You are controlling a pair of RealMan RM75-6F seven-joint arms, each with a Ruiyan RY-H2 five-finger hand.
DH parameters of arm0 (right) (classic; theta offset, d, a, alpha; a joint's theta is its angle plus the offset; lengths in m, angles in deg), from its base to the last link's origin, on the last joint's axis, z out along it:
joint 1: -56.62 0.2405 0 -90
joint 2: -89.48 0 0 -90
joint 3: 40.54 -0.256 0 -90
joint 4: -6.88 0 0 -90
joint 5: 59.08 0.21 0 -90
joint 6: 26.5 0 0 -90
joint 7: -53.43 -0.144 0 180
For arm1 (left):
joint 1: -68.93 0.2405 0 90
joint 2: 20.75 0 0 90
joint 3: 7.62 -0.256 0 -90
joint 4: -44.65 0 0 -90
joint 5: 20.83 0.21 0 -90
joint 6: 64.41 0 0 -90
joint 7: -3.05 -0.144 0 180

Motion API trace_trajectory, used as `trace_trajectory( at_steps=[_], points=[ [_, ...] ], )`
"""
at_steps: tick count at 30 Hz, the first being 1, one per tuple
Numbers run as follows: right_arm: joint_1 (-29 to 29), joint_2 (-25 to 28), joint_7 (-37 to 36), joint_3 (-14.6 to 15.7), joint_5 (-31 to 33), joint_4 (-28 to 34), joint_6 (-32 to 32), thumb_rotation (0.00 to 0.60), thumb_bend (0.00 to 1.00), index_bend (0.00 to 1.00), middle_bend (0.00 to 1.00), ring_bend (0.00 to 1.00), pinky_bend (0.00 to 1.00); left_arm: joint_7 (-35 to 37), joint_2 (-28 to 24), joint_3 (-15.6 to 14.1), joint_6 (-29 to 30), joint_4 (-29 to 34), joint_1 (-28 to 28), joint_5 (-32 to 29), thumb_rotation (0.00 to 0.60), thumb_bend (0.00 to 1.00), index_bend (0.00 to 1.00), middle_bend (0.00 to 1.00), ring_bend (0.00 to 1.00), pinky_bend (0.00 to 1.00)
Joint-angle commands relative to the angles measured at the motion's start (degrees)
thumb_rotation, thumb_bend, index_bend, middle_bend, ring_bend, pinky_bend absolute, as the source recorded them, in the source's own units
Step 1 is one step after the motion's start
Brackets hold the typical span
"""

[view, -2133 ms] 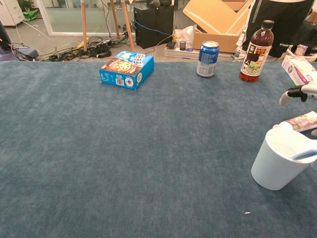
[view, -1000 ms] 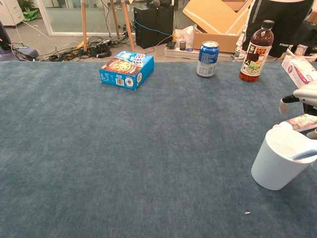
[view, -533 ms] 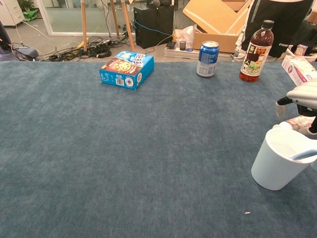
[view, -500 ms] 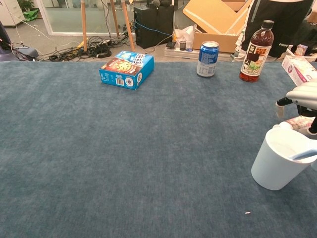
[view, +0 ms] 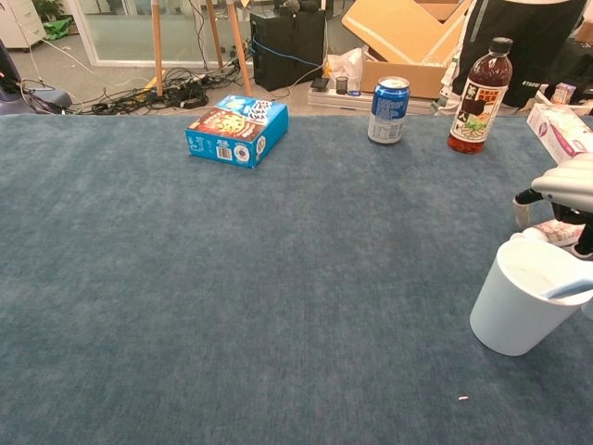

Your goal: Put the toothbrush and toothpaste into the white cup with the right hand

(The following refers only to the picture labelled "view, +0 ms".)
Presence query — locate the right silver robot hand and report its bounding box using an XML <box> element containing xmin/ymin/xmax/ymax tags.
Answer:
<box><xmin>512</xmin><ymin>155</ymin><xmax>593</xmax><ymax>259</ymax></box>

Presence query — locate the white floral toothpaste tube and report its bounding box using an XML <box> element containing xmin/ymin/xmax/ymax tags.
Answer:
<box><xmin>509</xmin><ymin>221</ymin><xmax>589</xmax><ymax>247</ymax></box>

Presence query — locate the light blue toothbrush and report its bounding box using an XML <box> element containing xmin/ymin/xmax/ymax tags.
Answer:
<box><xmin>541</xmin><ymin>277</ymin><xmax>593</xmax><ymax>300</ymax></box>

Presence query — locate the light blue plastic mug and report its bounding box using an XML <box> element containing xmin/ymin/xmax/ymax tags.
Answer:
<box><xmin>469</xmin><ymin>237</ymin><xmax>593</xmax><ymax>357</ymax></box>

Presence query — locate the pink and white box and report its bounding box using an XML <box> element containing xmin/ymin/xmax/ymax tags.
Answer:
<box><xmin>526</xmin><ymin>102</ymin><xmax>593</xmax><ymax>164</ymax></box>

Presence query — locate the white storage basket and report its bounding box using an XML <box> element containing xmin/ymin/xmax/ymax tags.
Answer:
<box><xmin>532</xmin><ymin>90</ymin><xmax>593</xmax><ymax>117</ymax></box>

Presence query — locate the small pink box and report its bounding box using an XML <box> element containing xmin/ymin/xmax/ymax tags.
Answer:
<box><xmin>550</xmin><ymin>82</ymin><xmax>577</xmax><ymax>106</ymax></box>

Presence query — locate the black fabric bag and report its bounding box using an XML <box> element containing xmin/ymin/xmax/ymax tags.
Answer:
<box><xmin>553</xmin><ymin>37</ymin><xmax>593</xmax><ymax>92</ymax></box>

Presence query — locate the dark tea bottle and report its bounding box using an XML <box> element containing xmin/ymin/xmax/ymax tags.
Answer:
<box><xmin>447</xmin><ymin>36</ymin><xmax>514</xmax><ymax>156</ymax></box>

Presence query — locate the standing person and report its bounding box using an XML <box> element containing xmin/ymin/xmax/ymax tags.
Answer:
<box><xmin>433</xmin><ymin>0</ymin><xmax>589</xmax><ymax>115</ymax></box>

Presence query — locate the blue soda can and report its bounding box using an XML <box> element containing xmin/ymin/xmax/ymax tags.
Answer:
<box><xmin>367</xmin><ymin>76</ymin><xmax>411</xmax><ymax>146</ymax></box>

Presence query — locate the open cardboard box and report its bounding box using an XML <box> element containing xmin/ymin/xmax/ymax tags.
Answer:
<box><xmin>341</xmin><ymin>0</ymin><xmax>473</xmax><ymax>99</ymax></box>

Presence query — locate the white plastic bag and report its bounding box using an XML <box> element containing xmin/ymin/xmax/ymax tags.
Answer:
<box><xmin>323</xmin><ymin>47</ymin><xmax>365</xmax><ymax>93</ymax></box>

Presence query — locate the black computer tower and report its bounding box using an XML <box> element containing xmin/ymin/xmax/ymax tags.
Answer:
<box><xmin>249</xmin><ymin>9</ymin><xmax>327</xmax><ymax>93</ymax></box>

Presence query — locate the blue cookie box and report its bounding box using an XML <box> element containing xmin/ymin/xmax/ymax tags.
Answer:
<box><xmin>184</xmin><ymin>95</ymin><xmax>289</xmax><ymax>170</ymax></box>

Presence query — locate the wooden easel leg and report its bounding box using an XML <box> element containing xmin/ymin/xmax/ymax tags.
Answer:
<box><xmin>224</xmin><ymin>0</ymin><xmax>254</xmax><ymax>97</ymax></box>
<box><xmin>205</xmin><ymin>0</ymin><xmax>224</xmax><ymax>70</ymax></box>
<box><xmin>151</xmin><ymin>0</ymin><xmax>166</xmax><ymax>97</ymax></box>

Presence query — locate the blue table mat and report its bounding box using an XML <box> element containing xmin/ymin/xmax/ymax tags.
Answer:
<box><xmin>0</xmin><ymin>114</ymin><xmax>593</xmax><ymax>445</ymax></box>

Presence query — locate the white framed glass partition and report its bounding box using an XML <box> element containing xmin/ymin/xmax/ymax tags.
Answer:
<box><xmin>69</xmin><ymin>0</ymin><xmax>254</xmax><ymax>67</ymax></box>

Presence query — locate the green bag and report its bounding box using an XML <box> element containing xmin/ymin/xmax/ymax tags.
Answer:
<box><xmin>42</xmin><ymin>17</ymin><xmax>74</xmax><ymax>42</ymax></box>

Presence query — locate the dark blue machine base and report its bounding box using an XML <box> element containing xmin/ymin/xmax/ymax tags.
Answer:
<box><xmin>0</xmin><ymin>39</ymin><xmax>73</xmax><ymax>116</ymax></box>

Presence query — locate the white cabinet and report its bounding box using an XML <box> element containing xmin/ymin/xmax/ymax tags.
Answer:
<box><xmin>0</xmin><ymin>0</ymin><xmax>47</xmax><ymax>50</ymax></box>

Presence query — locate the white metal floor frame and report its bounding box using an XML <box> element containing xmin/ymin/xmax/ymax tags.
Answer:
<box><xmin>307</xmin><ymin>85</ymin><xmax>441</xmax><ymax>116</ymax></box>

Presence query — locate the blue network cable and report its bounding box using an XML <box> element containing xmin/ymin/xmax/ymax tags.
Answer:
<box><xmin>252</xmin><ymin>39</ymin><xmax>325</xmax><ymax>65</ymax></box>

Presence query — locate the black cable bundle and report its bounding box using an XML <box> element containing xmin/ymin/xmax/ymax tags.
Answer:
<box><xmin>76</xmin><ymin>64</ymin><xmax>254</xmax><ymax>116</ymax></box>

